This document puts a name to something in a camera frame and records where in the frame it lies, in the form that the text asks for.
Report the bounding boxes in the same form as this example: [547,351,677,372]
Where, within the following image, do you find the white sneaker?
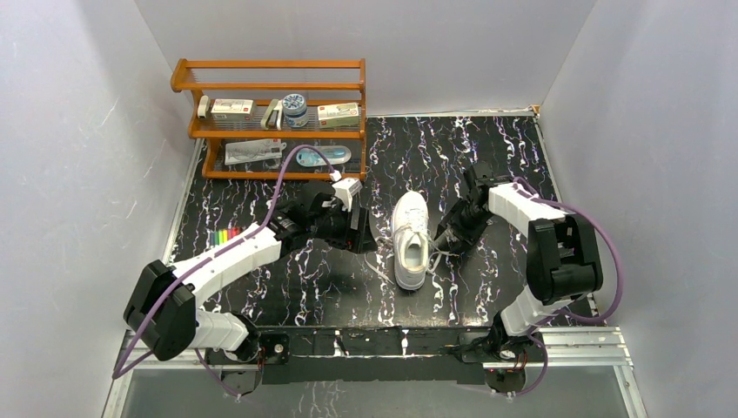
[391,191,430,291]

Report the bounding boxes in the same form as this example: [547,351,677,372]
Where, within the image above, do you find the coloured marker pen set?
[208,227,242,248]

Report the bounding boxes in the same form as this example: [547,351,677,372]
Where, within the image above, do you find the white box left shelf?
[210,98,257,122]

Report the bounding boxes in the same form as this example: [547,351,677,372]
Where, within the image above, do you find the orange wooden shelf rack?
[170,58,367,180]

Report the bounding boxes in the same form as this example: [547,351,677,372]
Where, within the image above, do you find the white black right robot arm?
[433,161,603,361]

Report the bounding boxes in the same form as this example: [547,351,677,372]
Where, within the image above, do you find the aluminium rail frame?
[117,327,633,370]

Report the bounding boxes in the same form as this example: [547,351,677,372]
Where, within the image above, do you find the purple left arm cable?
[111,144,341,399]

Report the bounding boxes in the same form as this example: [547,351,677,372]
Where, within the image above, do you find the blue white round jar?
[281,93,309,128]

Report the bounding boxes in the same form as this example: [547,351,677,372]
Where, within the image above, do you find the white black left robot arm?
[124,178,378,362]

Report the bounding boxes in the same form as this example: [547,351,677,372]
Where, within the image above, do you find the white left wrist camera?
[329,170,362,212]

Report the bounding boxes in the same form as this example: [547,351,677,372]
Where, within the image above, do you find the white shoelace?
[383,225,451,291]

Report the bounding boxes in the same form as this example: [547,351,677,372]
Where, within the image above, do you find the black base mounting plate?
[204,326,544,393]

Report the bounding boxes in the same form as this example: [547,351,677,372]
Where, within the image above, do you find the white handle tool left shelf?
[196,95,211,119]

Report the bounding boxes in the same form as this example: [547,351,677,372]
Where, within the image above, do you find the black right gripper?
[437,197,495,253]

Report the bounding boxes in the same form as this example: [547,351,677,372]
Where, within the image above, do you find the white packaged item lower shelf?
[224,138,286,165]

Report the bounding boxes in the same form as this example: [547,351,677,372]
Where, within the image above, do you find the white green box right shelf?
[317,102,360,129]

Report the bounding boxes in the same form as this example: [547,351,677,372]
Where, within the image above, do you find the blue packaged toothbrush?
[295,145,352,168]

